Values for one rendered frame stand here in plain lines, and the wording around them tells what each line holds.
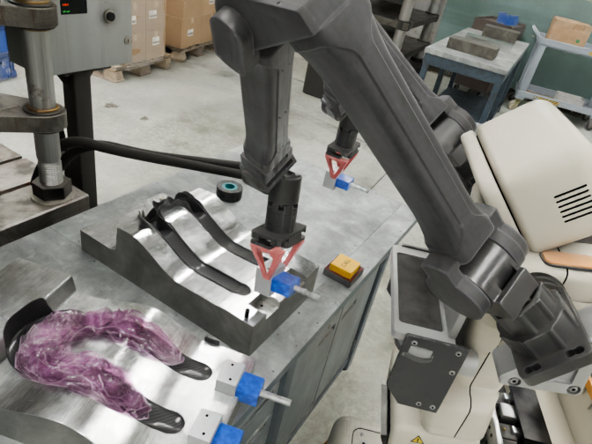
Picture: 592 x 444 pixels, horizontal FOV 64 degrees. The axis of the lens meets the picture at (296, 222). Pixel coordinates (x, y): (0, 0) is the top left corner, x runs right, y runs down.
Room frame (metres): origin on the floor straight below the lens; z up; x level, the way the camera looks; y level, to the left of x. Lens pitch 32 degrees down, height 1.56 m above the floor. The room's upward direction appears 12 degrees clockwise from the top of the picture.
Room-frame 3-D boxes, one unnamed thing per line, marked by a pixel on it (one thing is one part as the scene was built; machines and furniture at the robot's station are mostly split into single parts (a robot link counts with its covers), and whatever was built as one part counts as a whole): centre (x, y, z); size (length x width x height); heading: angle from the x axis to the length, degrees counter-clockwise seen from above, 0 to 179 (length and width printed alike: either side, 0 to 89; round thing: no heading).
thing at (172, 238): (0.87, 0.20, 0.92); 0.35 x 0.16 x 0.09; 64
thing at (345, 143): (1.26, -0.09, 1.06); 0.10 x 0.07 x 0.07; 159
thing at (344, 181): (1.25, -0.12, 0.93); 0.13 x 0.05 x 0.05; 68
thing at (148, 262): (0.88, 0.21, 0.87); 0.50 x 0.26 x 0.14; 64
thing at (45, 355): (0.53, 0.28, 0.90); 0.26 x 0.18 x 0.08; 81
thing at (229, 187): (1.26, 0.22, 0.82); 0.08 x 0.08 x 0.04
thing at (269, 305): (0.73, 0.03, 0.87); 0.05 x 0.05 x 0.04; 64
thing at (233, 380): (0.54, 0.01, 0.86); 0.13 x 0.05 x 0.05; 81
